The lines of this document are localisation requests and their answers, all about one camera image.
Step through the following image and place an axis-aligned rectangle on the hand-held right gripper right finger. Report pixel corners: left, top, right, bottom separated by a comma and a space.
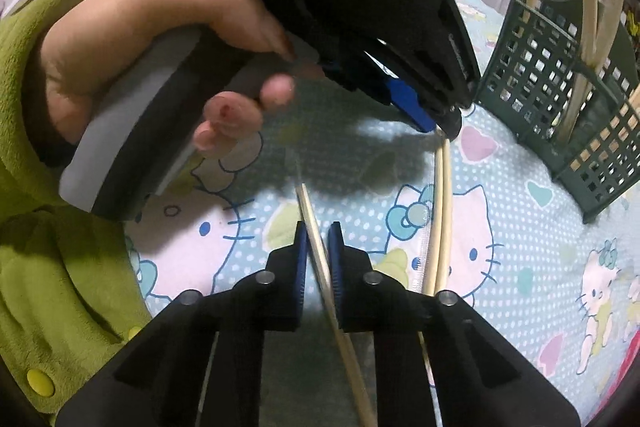
327, 221, 583, 427

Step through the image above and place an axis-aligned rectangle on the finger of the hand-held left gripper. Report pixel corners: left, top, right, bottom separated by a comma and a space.
319, 51, 437, 134
379, 0, 482, 141

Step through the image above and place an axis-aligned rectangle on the person's left forearm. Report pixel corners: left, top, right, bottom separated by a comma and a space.
0, 0, 106, 208

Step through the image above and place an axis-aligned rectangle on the green fleece jacket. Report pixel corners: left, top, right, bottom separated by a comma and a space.
0, 199, 155, 427

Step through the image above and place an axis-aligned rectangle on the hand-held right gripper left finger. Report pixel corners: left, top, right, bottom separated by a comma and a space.
55, 221, 310, 427

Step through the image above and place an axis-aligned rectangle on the green plastic utensil basket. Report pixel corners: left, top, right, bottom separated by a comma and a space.
472, 0, 640, 226

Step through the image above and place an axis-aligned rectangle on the person's left hand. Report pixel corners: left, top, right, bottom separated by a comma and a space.
36, 0, 297, 154

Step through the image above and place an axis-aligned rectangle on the cartoon cat printed blanket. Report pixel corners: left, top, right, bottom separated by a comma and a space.
122, 0, 640, 427

